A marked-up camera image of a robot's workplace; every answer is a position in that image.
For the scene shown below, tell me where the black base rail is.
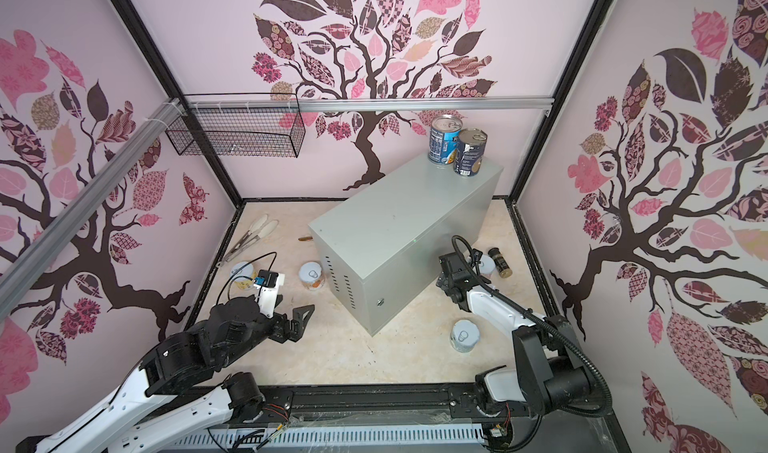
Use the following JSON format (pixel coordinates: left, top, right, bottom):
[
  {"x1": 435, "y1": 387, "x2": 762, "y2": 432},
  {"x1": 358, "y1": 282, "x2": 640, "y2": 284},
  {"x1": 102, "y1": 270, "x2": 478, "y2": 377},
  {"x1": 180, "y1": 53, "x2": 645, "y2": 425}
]
[{"x1": 110, "y1": 379, "x2": 631, "y2": 453}]

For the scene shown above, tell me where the yellow label white-lid can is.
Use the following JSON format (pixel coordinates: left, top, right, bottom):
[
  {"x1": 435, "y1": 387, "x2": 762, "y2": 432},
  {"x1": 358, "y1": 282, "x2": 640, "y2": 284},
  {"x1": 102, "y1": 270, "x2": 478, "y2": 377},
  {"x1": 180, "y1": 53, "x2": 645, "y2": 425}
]
[{"x1": 230, "y1": 261, "x2": 256, "y2": 290}]

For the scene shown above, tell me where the dark grey tin can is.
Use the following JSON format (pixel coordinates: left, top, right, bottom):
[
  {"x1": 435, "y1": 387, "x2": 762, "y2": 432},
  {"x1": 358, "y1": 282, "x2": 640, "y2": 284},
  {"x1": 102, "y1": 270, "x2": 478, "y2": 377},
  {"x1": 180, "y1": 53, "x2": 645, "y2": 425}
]
[{"x1": 453, "y1": 128, "x2": 488, "y2": 177}]

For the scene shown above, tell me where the aluminium diagonal rail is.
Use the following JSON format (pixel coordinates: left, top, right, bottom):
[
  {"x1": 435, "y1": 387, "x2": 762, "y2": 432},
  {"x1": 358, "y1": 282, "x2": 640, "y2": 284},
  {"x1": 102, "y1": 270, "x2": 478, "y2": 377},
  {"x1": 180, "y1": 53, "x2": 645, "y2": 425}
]
[{"x1": 1, "y1": 98, "x2": 182, "y2": 318}]

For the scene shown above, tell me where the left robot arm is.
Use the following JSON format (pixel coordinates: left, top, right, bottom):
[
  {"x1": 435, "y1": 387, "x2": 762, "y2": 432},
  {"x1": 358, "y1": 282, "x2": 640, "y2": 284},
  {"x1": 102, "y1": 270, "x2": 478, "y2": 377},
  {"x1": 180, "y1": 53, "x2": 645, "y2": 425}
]
[{"x1": 15, "y1": 296, "x2": 315, "y2": 452}]

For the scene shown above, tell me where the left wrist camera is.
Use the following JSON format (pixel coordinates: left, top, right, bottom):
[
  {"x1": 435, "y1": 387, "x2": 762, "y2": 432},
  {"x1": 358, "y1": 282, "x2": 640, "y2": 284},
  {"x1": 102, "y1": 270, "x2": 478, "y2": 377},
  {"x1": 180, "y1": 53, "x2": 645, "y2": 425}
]
[{"x1": 254, "y1": 269, "x2": 285, "y2": 318}]

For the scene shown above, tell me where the white slotted cable duct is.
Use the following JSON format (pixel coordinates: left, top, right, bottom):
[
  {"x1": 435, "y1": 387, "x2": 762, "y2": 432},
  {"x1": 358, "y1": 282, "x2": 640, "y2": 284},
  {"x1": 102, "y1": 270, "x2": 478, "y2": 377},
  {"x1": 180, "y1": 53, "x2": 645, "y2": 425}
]
[{"x1": 162, "y1": 424, "x2": 486, "y2": 452}]

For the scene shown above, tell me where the pink small white-lid can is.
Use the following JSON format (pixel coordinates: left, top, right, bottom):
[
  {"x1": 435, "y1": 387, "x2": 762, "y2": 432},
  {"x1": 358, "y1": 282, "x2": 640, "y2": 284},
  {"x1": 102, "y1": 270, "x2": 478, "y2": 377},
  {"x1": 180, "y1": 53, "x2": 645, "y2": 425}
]
[{"x1": 477, "y1": 254, "x2": 496, "y2": 277}]

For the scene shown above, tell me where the light blue white-lid can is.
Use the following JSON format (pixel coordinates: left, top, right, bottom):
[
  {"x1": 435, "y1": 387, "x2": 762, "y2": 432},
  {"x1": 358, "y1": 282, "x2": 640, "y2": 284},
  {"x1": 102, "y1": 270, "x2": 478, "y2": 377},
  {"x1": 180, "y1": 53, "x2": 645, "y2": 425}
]
[{"x1": 450, "y1": 319, "x2": 481, "y2": 353}]

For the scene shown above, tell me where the dark spice jar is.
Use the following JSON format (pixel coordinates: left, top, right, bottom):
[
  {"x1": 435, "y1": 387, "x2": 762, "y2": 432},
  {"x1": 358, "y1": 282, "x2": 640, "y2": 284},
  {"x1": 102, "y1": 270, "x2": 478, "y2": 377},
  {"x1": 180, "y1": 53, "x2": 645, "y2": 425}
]
[{"x1": 488, "y1": 247, "x2": 513, "y2": 278}]

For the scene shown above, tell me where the orange label white-lid can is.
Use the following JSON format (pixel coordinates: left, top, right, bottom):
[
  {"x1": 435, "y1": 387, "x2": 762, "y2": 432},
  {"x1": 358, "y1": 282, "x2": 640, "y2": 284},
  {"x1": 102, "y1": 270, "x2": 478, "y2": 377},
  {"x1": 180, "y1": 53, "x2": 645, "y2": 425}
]
[{"x1": 298, "y1": 261, "x2": 325, "y2": 291}]

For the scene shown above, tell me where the black wire basket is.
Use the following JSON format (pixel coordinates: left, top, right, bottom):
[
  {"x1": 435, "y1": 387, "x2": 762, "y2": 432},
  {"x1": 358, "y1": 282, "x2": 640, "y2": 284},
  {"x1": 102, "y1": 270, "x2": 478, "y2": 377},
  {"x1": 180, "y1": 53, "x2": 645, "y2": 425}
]
[{"x1": 165, "y1": 92, "x2": 306, "y2": 158}]

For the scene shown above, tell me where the blue label tin can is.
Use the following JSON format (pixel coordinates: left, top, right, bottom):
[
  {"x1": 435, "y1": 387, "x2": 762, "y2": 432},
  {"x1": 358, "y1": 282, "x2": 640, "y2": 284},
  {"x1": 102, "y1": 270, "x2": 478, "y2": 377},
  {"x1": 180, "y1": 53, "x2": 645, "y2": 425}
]
[{"x1": 428, "y1": 114, "x2": 463, "y2": 165}]

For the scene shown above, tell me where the aluminium horizontal rail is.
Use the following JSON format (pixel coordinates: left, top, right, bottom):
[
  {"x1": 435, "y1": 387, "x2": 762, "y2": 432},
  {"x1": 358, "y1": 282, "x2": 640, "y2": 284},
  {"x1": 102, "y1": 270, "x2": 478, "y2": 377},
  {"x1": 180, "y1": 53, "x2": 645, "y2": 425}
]
[{"x1": 187, "y1": 96, "x2": 554, "y2": 113}]

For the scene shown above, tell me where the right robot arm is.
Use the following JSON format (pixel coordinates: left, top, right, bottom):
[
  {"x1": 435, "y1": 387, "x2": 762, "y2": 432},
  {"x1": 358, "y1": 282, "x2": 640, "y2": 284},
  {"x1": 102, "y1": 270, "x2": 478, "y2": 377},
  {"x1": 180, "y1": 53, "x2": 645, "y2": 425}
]
[{"x1": 436, "y1": 252, "x2": 613, "y2": 418}]

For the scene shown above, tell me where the grey metal cabinet box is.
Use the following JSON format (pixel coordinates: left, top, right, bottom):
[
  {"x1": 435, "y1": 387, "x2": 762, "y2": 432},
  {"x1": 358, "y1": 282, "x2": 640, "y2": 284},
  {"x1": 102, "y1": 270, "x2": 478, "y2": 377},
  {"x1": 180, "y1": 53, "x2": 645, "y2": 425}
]
[{"x1": 309, "y1": 156, "x2": 503, "y2": 335}]

